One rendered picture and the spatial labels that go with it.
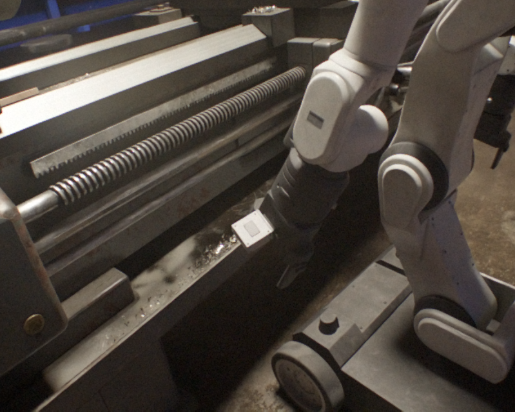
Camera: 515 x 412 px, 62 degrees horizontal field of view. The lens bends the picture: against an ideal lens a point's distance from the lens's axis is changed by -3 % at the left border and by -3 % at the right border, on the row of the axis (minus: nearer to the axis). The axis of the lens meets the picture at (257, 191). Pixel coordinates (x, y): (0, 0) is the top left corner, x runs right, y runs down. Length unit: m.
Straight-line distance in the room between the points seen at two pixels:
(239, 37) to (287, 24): 0.15
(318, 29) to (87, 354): 0.93
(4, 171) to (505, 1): 0.79
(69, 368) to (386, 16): 0.78
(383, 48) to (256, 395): 0.99
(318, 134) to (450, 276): 0.55
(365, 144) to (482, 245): 1.26
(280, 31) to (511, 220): 1.21
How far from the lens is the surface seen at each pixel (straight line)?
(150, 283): 1.02
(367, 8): 0.50
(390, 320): 1.20
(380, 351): 1.13
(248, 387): 1.28
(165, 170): 0.88
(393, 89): 1.48
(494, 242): 1.81
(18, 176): 0.82
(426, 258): 0.98
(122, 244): 0.98
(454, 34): 0.74
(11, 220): 0.64
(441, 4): 2.22
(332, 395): 1.09
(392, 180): 0.86
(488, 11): 0.72
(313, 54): 1.18
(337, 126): 0.49
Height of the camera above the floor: 1.04
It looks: 30 degrees down
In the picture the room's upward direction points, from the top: 7 degrees counter-clockwise
